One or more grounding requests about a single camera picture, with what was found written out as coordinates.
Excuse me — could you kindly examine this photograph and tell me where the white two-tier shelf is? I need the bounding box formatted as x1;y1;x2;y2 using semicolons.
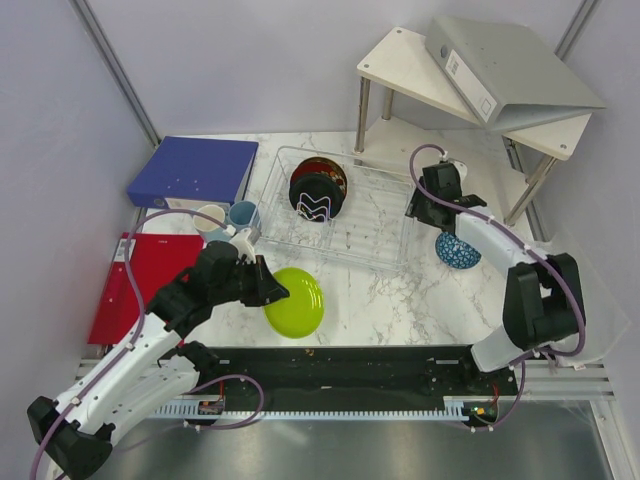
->
354;27;591;226

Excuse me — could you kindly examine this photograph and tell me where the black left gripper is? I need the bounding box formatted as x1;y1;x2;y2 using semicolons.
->
211;254;289;307

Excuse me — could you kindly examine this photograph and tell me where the light blue ceramic mug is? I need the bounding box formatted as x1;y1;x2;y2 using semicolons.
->
192;204;231;244

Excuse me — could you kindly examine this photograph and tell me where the white wire dish rack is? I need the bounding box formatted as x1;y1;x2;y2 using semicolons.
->
257;146;414;270

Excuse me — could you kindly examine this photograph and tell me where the blue triangle patterned bowl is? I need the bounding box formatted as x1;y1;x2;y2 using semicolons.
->
435;232;482;270

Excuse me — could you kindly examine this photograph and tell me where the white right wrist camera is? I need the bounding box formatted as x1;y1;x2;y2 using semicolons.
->
441;157;468;183

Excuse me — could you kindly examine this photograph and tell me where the light blue plastic cup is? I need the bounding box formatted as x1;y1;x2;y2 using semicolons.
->
228;200;261;236

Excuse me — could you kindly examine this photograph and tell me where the grey ring binder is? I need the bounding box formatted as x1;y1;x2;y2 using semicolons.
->
424;15;605;133

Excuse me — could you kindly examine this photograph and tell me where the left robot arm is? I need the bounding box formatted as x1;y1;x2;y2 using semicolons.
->
27;240;290;479

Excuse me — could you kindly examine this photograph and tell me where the blue ring binder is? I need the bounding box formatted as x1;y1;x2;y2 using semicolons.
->
127;136;259;209

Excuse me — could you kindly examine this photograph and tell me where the red and gold lacquer bowl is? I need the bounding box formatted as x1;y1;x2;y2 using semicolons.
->
290;156;348;198

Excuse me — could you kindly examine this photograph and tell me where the black lacquer plate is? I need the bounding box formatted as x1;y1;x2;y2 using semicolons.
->
288;173;346;223

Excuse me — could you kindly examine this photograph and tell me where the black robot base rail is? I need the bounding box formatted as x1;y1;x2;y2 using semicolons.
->
173;342;517;411

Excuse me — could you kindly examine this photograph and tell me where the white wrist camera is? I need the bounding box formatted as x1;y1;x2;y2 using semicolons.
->
229;227;260;263
441;157;468;183

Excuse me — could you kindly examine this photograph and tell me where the white slotted cable duct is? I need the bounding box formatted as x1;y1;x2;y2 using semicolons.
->
149;398;499;422

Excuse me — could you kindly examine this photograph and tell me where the red ring binder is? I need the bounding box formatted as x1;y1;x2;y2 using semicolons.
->
88;233;204;345

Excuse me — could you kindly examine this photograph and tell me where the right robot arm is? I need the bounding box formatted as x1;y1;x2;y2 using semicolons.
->
407;162;586;394

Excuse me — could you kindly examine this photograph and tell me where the clear plastic bin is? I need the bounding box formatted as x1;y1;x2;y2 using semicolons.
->
534;234;631;367

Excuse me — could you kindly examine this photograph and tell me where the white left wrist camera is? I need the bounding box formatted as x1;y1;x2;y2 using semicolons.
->
229;227;260;263

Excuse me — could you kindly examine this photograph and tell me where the lime green plate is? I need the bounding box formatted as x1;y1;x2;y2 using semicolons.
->
263;267;325;339

